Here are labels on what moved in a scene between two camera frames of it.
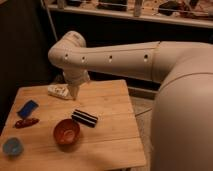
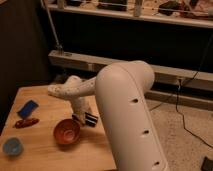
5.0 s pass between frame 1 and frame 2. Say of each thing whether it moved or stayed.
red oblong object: stayed
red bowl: stayed
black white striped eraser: stayed
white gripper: moved
